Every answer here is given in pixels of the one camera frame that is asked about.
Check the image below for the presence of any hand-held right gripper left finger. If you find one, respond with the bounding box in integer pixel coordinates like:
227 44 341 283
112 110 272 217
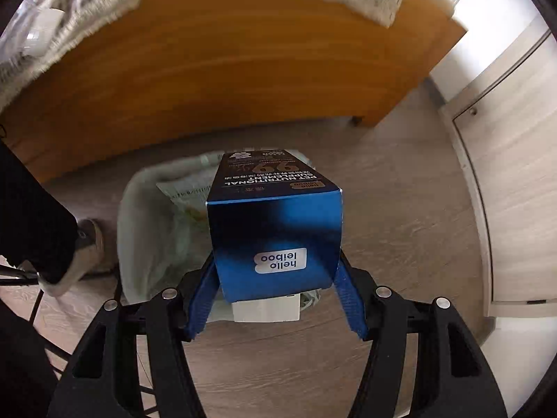
47 255 217 418

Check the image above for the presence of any translucent plastic shopping bag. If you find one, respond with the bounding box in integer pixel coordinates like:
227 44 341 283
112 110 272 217
117 150 325 325

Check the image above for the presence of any person's leg in black trousers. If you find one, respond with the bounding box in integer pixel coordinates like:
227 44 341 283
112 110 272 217
0 139 80 286

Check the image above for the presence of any blue cardboard box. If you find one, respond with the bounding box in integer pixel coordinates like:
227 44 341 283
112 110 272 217
206 150 344 324

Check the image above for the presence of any white wardrobe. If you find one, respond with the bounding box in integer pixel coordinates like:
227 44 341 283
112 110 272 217
429 0 557 358

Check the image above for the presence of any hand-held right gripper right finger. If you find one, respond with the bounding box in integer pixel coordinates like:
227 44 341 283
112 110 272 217
333 250 510 418

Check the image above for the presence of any grey shoe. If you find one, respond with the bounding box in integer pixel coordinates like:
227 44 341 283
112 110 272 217
41 219 105 297

